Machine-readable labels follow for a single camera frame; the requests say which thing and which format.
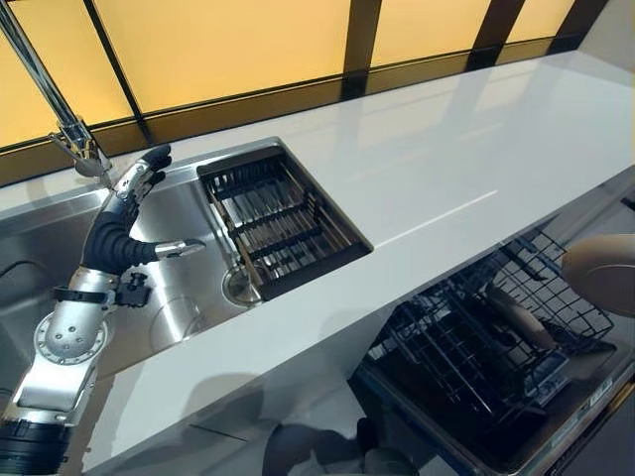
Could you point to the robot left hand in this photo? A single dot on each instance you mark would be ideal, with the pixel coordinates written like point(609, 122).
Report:
point(106, 243)

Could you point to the large cream plate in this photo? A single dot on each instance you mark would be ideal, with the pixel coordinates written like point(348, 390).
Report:
point(526, 320)

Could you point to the small cream plate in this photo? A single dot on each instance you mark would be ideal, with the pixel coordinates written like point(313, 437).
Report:
point(605, 268)

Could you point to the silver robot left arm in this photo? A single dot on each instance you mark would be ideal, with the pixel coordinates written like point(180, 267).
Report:
point(64, 342)

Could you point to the black built-in dishwasher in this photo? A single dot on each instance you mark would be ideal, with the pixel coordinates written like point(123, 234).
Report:
point(496, 446)

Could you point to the stainless steel sink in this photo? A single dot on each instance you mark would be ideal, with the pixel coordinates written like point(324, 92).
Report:
point(188, 208)

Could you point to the round sink drain strainer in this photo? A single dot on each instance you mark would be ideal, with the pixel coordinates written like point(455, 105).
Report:
point(240, 285)

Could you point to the chrome pull-down faucet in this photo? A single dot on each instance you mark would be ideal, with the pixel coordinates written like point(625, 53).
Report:
point(44, 89)

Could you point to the black sink dish rack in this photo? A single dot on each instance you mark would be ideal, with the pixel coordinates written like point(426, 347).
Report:
point(307, 277)

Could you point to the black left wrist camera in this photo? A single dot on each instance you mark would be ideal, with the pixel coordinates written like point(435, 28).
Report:
point(134, 290)

